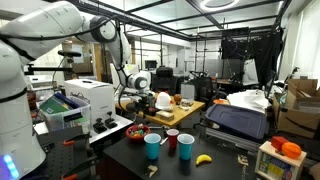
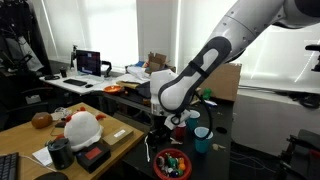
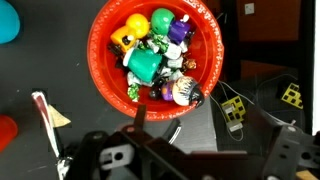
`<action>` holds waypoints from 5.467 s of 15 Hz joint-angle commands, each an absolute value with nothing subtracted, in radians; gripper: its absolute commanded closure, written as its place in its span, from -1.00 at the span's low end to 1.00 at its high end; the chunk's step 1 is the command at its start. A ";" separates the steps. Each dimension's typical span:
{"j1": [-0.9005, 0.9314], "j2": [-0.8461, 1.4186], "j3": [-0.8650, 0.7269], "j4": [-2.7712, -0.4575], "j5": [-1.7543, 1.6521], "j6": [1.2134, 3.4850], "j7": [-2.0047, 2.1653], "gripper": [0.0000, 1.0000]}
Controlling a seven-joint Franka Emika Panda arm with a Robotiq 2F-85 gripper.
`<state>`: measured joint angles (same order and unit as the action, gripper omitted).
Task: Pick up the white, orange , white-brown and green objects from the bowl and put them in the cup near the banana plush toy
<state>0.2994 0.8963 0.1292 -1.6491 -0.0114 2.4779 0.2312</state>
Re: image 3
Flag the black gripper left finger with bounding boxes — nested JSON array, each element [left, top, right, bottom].
[[64, 104, 188, 180]]

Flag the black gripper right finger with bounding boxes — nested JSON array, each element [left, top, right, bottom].
[[248, 105, 320, 180]]

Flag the green cup-shaped toy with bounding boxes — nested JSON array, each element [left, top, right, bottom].
[[122, 47, 163, 84]]

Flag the red plastic bowl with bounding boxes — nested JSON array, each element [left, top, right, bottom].
[[86, 0, 225, 122]]

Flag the red plastic cup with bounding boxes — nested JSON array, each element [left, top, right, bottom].
[[0, 114, 19, 154]]

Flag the yellow toy figure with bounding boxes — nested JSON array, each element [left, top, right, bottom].
[[109, 13, 151, 54]]

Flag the green purple toy figure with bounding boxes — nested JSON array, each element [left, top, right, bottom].
[[150, 7, 192, 46]]

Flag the blue plastic cup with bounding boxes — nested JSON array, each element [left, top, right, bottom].
[[0, 0, 21, 45]]

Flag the yellow black grid object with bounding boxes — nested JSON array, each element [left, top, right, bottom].
[[280, 82, 304, 110], [220, 95, 247, 123]]

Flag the white green wrapped candy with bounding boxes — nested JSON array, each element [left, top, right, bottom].
[[126, 71, 144, 103]]

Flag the beige triangular scrap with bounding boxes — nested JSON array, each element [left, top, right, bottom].
[[46, 103, 72, 128]]

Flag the white side table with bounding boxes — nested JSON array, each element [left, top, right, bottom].
[[311, 0, 320, 134]]

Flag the gold brown candy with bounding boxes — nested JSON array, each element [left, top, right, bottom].
[[181, 58, 198, 73]]

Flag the green foil candy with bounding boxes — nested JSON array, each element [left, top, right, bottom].
[[150, 31, 171, 54]]

